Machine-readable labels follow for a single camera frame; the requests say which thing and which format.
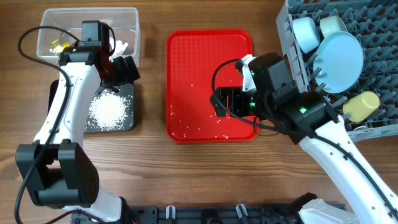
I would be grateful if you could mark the red serving tray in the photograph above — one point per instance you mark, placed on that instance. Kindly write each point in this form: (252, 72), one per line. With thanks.
(192, 57)

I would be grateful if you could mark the black plastic tray bin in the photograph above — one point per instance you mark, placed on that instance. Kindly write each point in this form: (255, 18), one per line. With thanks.
(127, 118)

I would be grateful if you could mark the light blue plate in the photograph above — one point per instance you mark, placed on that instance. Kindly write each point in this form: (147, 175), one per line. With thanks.
(340, 59)

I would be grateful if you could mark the grey dishwasher rack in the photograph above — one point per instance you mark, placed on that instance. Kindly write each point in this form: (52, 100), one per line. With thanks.
(374, 25)

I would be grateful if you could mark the yellow plastic cup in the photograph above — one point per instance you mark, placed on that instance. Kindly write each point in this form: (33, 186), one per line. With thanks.
(361, 106)

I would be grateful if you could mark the yellow snack wrapper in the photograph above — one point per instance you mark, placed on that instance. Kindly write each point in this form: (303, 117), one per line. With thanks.
(57, 47)

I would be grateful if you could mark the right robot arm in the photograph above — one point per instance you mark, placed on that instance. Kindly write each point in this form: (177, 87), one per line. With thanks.
(273, 102)

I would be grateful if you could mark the green bowl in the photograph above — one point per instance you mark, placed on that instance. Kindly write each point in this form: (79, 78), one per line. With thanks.
(332, 24)

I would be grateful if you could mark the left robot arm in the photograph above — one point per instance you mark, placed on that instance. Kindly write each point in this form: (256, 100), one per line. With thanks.
(55, 170)

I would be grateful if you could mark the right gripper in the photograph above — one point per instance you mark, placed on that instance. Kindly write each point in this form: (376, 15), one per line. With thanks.
(236, 94)

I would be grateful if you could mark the white rice pile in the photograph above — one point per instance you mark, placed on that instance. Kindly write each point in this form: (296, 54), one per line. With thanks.
(107, 110)

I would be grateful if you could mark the light blue bowl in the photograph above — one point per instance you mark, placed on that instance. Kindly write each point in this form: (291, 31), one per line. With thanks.
(306, 34)

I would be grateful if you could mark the white tissue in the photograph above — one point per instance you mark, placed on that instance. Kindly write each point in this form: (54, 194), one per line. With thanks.
(120, 47)

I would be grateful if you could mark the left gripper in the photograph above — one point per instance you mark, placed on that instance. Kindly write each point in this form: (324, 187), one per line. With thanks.
(124, 77)

